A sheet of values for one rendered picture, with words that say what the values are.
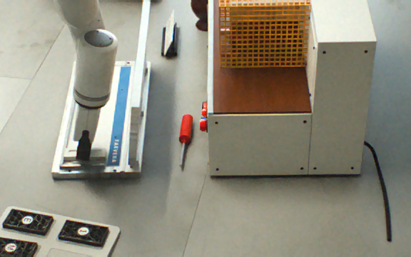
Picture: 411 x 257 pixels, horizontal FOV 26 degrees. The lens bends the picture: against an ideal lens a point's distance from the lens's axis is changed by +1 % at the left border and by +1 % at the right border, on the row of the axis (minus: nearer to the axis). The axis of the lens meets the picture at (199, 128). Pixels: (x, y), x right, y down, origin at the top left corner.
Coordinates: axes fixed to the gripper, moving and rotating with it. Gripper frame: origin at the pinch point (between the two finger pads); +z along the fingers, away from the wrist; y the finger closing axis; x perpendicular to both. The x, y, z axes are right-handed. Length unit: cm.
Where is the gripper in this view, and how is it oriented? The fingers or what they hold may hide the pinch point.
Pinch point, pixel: (84, 147)
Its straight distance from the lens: 208.3
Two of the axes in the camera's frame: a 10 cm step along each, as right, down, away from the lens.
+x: 9.8, 1.5, 1.1
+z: -1.8, 7.5, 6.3
